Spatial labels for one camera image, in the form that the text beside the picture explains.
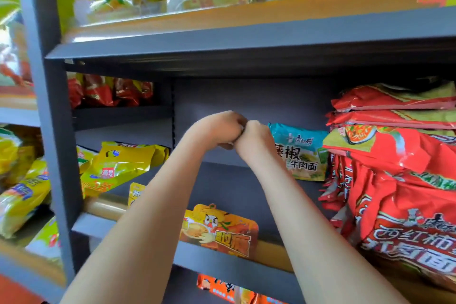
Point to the person's right hand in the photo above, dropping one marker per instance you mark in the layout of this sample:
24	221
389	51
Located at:
258	147

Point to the person's left hand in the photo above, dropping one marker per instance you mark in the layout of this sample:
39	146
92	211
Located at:
217	129

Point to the teal instant noodle packet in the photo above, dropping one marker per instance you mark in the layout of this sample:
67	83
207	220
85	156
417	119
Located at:
303	154

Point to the grey metal shelf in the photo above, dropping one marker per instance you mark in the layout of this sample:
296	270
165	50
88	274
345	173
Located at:
249	47

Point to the person's right forearm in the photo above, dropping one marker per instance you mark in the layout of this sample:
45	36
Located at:
313	243

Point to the person's left forearm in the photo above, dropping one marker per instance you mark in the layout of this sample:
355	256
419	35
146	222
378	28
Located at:
142	236

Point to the orange cartoon shelf tag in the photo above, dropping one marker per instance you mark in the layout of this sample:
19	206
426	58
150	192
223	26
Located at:
221	230

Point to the row of dark red packets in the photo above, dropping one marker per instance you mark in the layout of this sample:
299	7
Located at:
103	90

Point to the stack of red packets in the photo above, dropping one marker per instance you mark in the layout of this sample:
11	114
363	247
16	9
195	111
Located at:
392	179

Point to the orange snack packets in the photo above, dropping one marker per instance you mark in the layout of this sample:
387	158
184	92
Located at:
221	287

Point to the pile of yellow packets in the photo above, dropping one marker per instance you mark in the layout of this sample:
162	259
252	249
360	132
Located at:
21	189

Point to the yellow green snack packet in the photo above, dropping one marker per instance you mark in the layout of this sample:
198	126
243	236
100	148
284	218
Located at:
46	243

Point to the lime green snack bags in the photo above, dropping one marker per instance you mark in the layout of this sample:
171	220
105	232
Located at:
14	29

